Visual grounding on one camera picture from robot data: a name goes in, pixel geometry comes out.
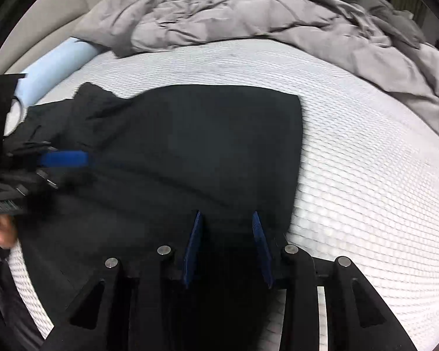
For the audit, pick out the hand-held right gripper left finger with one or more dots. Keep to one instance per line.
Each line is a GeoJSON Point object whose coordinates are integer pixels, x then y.
{"type": "Point", "coordinates": [194, 248]}

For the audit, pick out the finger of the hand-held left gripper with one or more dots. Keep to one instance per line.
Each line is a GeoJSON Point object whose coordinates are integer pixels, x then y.
{"type": "Point", "coordinates": [64, 158]}
{"type": "Point", "coordinates": [47, 180]}

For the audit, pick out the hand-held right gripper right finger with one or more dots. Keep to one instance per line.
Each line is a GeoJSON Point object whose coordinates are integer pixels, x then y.
{"type": "Point", "coordinates": [261, 250]}

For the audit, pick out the black pants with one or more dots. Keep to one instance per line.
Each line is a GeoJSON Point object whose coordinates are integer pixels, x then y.
{"type": "Point", "coordinates": [186, 146]}

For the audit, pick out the person's left hand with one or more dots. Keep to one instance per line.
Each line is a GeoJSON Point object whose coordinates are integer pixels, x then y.
{"type": "Point", "coordinates": [3, 231]}

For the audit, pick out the light blue foam roll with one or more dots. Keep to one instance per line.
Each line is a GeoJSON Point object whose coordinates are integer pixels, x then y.
{"type": "Point", "coordinates": [55, 65]}

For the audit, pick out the white honeycomb patterned mattress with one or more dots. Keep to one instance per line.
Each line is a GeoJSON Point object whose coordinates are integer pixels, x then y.
{"type": "Point", "coordinates": [369, 190]}

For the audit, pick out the grey duvet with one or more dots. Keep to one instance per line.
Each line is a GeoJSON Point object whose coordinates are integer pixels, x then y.
{"type": "Point", "coordinates": [223, 11]}

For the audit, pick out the beige upholstered bed frame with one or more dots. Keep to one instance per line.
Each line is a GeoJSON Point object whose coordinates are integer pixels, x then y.
{"type": "Point", "coordinates": [40, 22]}

